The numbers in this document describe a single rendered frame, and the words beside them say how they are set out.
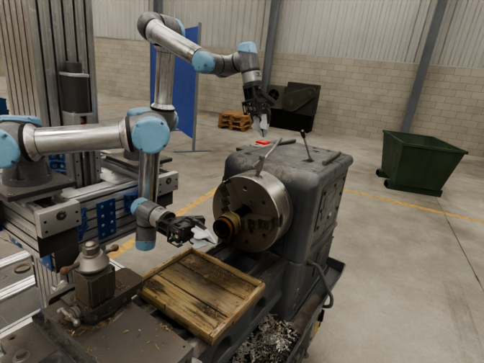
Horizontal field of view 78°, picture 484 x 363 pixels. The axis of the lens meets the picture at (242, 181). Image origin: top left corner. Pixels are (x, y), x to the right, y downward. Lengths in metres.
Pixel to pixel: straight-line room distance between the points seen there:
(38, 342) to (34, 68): 0.93
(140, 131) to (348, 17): 10.52
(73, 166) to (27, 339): 0.70
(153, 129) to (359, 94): 10.17
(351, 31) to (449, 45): 2.76
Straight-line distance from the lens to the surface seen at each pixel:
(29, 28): 1.41
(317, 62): 11.14
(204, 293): 1.09
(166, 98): 1.55
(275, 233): 1.13
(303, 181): 1.20
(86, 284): 0.84
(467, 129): 11.27
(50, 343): 0.99
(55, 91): 1.45
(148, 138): 0.99
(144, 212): 1.11
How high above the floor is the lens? 1.60
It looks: 20 degrees down
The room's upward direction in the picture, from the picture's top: 6 degrees clockwise
